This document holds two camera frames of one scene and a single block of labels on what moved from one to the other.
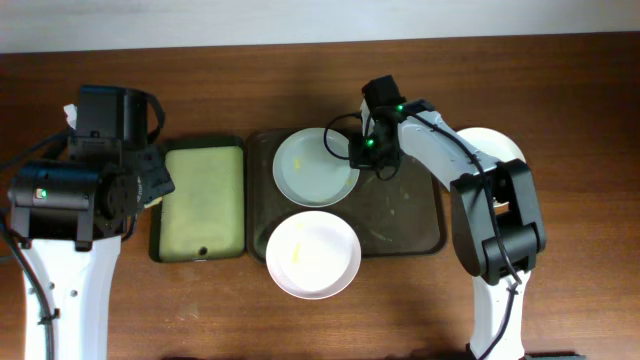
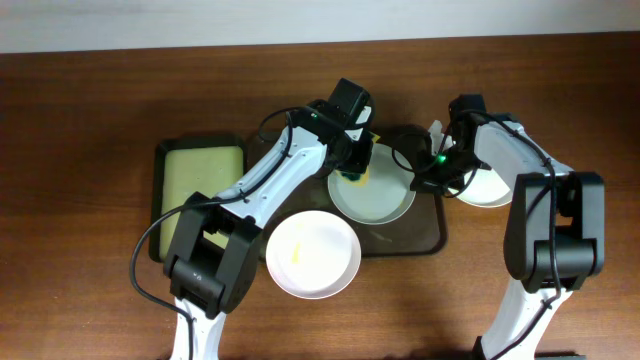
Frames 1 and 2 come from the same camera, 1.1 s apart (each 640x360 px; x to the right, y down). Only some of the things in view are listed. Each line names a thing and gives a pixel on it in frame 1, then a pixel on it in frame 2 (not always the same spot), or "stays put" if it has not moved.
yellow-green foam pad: (203, 218) stays put
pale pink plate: (313, 255) stays put
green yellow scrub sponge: (153, 202) → (358, 178)
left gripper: (157, 173) → (353, 163)
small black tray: (204, 219) stays put
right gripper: (359, 160) → (424, 180)
